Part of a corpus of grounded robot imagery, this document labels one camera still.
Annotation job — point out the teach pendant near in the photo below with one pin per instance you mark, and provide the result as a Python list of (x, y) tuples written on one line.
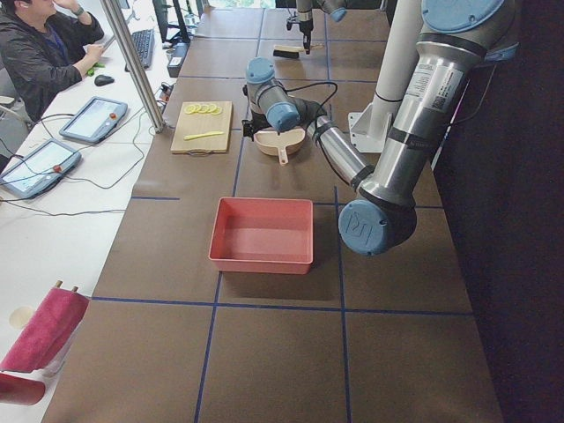
[(40, 170)]

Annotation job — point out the aluminium frame post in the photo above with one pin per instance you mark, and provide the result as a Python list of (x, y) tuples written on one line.
[(137, 72)]

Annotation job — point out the pink towel on rack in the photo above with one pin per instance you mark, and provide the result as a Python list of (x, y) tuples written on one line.
[(48, 330)]

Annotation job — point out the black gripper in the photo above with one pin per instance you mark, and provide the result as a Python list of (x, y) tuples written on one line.
[(305, 25), (259, 124)]

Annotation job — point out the beige hand brush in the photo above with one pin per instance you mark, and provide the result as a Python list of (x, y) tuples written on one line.
[(293, 52)]

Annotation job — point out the yellow plastic knife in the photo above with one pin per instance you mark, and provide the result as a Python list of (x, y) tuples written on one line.
[(201, 135)]

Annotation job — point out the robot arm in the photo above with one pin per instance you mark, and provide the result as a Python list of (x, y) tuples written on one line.
[(334, 8), (431, 49)]

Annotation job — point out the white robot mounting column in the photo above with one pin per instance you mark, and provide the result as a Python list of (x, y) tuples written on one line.
[(369, 128)]

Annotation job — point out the black computer mouse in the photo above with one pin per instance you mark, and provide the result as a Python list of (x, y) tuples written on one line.
[(102, 80)]

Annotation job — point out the wooden cutting board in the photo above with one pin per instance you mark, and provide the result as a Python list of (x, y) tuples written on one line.
[(199, 123)]

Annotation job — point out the beige plastic dustpan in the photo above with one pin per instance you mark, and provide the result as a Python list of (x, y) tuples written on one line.
[(280, 145)]

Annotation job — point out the teach pendant far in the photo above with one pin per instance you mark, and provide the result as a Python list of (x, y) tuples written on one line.
[(95, 120)]

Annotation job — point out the teach pendant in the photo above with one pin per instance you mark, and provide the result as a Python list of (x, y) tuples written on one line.
[(95, 120), (40, 170)]

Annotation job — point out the seated person black jacket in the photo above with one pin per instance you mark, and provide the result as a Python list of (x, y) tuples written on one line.
[(47, 47)]

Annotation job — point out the pink plastic bin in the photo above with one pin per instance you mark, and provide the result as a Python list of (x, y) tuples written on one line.
[(263, 235)]

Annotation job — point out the black keyboard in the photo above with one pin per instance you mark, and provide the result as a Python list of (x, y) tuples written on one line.
[(143, 41)]

